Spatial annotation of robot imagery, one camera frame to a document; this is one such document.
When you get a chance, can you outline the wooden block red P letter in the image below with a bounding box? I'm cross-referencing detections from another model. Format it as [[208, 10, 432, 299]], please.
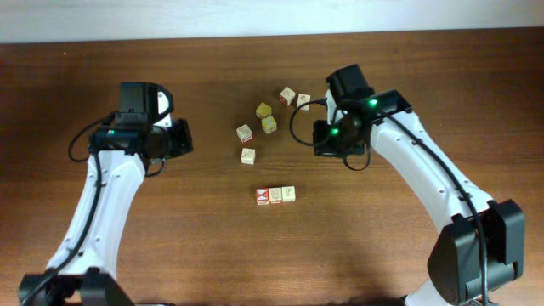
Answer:
[[281, 186, 296, 202]]

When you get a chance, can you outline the wooden block red circle letter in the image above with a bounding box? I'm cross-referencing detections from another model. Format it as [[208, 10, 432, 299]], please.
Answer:
[[269, 187, 283, 204]]

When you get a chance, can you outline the red X letter block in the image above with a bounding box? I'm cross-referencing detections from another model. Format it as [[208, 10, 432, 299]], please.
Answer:
[[256, 188, 270, 206]]

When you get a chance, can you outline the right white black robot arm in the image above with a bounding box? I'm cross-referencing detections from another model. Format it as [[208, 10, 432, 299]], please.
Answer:
[[313, 65, 525, 305]]

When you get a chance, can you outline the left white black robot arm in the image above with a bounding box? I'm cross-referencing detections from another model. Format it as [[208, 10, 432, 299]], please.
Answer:
[[19, 82, 193, 305]]

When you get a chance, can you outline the wooden block top right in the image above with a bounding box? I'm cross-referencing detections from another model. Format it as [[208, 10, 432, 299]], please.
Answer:
[[297, 93, 311, 111]]

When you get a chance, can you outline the wooden block left red edge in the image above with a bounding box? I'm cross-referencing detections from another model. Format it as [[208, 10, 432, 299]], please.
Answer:
[[235, 124, 253, 143]]

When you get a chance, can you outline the plain wooden block lower left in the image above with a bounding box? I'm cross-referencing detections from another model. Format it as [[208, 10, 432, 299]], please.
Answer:
[[241, 148, 256, 165]]

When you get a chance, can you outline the wooden block red side top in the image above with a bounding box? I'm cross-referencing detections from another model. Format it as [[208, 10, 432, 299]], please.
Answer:
[[280, 87, 296, 106]]

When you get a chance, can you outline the yellow block lower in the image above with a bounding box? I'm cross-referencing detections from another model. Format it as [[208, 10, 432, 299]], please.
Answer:
[[261, 116, 277, 134]]

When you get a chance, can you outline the yellow block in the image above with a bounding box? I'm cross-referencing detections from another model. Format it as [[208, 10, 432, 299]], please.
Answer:
[[261, 116, 277, 134], [256, 103, 272, 119]]

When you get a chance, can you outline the yellow block upper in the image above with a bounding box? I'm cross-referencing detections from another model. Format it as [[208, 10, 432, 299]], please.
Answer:
[[256, 103, 272, 119]]

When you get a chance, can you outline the right black camera cable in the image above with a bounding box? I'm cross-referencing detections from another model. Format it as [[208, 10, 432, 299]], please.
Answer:
[[289, 97, 372, 173]]

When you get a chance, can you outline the black camera cable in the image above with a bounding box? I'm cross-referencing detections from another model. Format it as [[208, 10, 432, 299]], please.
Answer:
[[67, 114, 116, 164], [289, 97, 372, 173]]

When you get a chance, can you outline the left black camera cable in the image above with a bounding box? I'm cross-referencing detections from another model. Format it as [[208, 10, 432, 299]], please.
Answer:
[[67, 114, 116, 164]]

